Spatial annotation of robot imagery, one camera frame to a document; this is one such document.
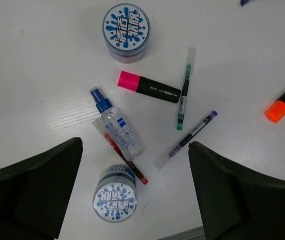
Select purple gel pen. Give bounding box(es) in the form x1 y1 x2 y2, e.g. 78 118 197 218
154 110 218 170

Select green gel pen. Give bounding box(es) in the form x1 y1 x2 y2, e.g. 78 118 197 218
176 47 196 131

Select aluminium table edge rail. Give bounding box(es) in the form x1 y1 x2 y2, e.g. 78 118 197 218
159 226 206 240

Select red gel pen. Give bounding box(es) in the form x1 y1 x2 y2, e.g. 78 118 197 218
91 118 149 186

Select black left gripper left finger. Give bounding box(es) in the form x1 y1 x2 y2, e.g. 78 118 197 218
0 137 83 240

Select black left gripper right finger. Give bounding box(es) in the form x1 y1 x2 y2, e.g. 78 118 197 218
188 141 285 240

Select blue ballpoint pen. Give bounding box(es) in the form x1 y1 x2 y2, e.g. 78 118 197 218
240 0 254 7

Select pink highlighter marker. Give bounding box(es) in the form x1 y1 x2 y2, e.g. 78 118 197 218
118 71 181 104

